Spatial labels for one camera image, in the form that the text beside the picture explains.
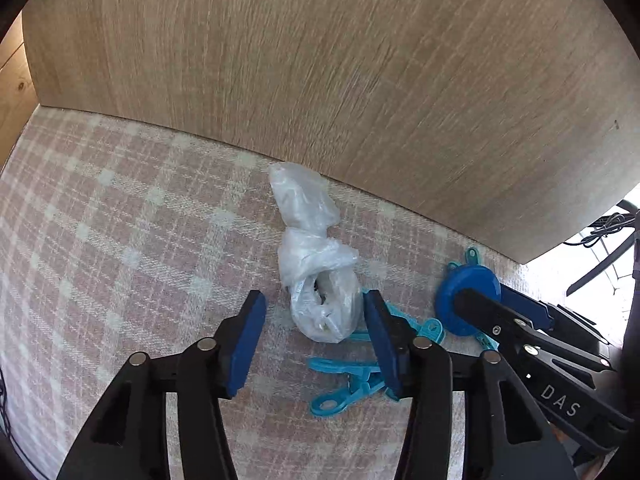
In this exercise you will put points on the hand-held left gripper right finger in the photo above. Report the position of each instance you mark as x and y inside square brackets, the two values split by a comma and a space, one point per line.
[384, 342]

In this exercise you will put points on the black stand leg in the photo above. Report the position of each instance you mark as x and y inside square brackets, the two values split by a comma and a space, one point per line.
[600, 267]

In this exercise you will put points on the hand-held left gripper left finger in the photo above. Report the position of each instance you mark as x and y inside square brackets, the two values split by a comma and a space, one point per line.
[246, 347]

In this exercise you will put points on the light wooden board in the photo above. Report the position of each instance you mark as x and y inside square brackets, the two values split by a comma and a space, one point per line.
[325, 60]

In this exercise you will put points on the clear plastic bag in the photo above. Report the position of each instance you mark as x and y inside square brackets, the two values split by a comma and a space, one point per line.
[315, 270]

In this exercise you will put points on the blue round disc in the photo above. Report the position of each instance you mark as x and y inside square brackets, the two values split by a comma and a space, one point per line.
[447, 310]

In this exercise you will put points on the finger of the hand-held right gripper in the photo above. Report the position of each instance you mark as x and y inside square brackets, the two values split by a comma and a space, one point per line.
[482, 310]
[525, 310]

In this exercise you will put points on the pink plaid tablecloth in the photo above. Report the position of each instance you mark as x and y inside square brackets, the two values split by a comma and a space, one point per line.
[125, 240]

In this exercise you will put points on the turquoise clothes peg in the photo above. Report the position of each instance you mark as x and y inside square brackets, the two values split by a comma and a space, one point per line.
[345, 366]
[425, 329]
[332, 402]
[469, 257]
[487, 342]

